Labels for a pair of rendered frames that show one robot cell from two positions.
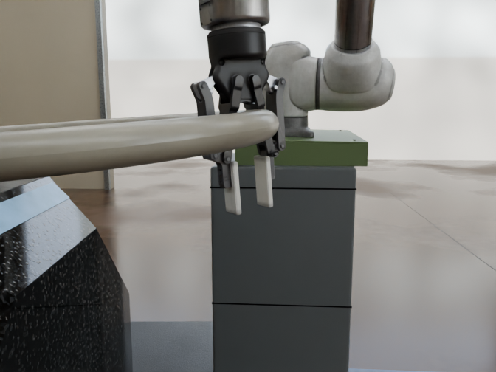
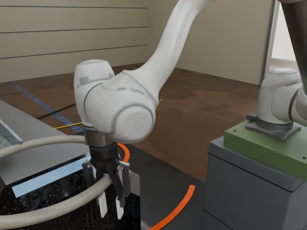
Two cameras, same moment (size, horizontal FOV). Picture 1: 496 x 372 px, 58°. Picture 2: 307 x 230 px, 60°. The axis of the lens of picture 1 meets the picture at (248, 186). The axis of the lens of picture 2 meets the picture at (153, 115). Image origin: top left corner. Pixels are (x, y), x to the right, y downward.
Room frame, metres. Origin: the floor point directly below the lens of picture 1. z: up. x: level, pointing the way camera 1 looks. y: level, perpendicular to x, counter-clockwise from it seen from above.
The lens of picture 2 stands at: (0.26, -0.53, 1.37)
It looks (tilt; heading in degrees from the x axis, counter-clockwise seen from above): 21 degrees down; 46
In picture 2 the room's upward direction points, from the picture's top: straight up
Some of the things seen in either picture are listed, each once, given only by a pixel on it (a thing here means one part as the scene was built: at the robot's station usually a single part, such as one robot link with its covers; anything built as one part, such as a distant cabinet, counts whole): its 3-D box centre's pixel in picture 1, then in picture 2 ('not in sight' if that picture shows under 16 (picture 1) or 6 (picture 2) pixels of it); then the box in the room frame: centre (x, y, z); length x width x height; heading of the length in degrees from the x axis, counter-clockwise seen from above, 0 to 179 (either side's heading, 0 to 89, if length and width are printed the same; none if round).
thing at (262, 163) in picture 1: (263, 181); (119, 206); (0.62, -0.02, 0.85); 0.03 x 0.01 x 0.07; 33
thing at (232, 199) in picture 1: (231, 187); (103, 204); (0.59, 0.02, 0.85); 0.03 x 0.01 x 0.07; 33
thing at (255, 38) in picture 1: (238, 66); (104, 157); (0.60, 0.01, 1.01); 0.08 x 0.07 x 0.09; 123
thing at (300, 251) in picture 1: (280, 279); (257, 212); (1.42, -0.11, 0.40); 0.50 x 0.50 x 0.80; 86
